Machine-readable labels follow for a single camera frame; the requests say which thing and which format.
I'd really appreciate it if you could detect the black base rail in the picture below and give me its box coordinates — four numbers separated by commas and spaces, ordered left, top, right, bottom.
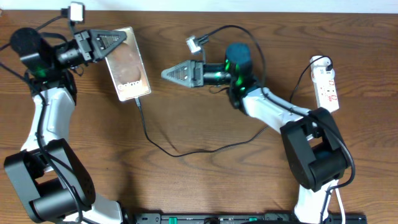
133, 212, 368, 224

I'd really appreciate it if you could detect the Galaxy S25 Ultra smartphone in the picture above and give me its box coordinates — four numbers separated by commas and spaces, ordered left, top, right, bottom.
105, 27, 151, 102

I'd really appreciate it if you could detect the white power strip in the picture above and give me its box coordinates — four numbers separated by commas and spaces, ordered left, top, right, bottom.
309, 55, 340, 113

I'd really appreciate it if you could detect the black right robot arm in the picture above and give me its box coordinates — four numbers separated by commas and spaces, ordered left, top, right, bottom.
161, 43, 354, 223

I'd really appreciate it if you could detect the black USB charging cable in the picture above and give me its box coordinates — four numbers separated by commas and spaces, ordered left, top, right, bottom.
134, 55, 333, 158

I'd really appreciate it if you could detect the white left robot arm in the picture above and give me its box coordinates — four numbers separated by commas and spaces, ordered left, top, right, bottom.
4, 27, 130, 223

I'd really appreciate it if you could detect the white USB charger adapter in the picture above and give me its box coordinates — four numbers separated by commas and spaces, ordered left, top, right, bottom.
311, 65, 335, 83

